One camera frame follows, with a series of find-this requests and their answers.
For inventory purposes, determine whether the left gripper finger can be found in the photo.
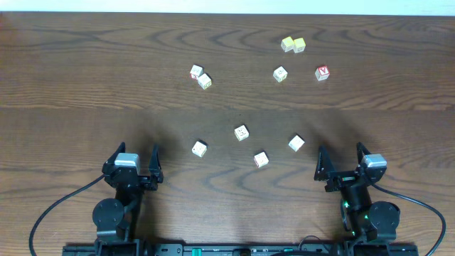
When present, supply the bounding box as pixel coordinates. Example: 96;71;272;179
107;142;126;164
148;144;162;176

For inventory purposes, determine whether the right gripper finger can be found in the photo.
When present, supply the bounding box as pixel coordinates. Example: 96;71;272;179
314;146;335;177
356;142;370;164

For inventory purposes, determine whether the white block red print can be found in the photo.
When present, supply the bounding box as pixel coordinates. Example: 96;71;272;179
254;151;269;168

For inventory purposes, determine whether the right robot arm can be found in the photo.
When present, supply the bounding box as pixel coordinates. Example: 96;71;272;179
314;142;400;242

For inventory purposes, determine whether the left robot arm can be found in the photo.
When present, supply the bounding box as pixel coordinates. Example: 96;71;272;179
92;142;164;244

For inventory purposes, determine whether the red letter block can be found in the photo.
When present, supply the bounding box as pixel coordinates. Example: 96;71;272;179
315;65;330;81

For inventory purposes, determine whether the white block yellow side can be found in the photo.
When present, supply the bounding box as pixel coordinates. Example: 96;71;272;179
198;73;213;90

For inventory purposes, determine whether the white yellow block centre right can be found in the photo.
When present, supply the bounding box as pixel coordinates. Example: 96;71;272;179
273;66;288;82

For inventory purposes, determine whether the white block red side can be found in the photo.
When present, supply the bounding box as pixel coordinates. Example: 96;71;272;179
190;65;203;80

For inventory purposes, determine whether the yellow block far right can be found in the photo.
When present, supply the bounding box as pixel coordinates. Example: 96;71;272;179
293;38;306;53

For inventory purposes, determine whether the yellow block far left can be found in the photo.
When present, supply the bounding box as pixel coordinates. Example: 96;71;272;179
281;36;294;52

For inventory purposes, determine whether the right black cable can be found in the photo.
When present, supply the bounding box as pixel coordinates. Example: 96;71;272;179
371;183;447;256

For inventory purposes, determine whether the black cable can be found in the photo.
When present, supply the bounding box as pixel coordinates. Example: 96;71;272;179
28;174;107;256
371;183;447;256

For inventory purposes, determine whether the left black cable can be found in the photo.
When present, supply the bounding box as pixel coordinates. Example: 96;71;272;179
28;174;107;256

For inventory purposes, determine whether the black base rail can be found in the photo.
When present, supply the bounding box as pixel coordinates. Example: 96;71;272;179
62;242;419;256

